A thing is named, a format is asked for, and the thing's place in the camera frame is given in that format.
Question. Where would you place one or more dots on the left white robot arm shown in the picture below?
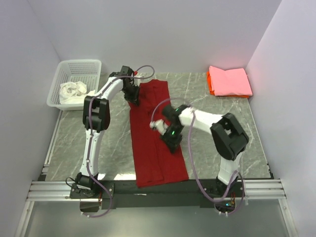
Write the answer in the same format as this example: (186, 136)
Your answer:
(96, 120)

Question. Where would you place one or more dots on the pink folded t shirt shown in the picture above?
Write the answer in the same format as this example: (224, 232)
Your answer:
(229, 82)

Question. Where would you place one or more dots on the orange folded t shirt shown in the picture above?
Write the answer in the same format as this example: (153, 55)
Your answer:
(208, 78)

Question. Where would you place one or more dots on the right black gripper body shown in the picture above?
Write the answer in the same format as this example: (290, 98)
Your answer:
(173, 136)

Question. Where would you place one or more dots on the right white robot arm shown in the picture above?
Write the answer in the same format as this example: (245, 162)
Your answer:
(229, 137)

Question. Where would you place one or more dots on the white crumpled t shirt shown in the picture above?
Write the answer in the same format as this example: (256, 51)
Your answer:
(74, 92)

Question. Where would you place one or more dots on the white plastic basket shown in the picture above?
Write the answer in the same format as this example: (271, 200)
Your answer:
(73, 80)

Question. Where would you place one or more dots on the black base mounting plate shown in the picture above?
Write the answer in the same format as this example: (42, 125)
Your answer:
(126, 194)

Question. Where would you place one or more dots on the red t shirt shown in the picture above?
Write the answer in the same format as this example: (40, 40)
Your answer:
(153, 161)

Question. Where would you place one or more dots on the aluminium frame rail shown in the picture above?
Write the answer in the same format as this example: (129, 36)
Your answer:
(173, 210)

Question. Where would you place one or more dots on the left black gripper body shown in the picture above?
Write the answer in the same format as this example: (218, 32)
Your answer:
(131, 93)

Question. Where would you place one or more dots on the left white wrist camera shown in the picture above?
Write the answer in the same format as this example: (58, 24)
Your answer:
(138, 76)

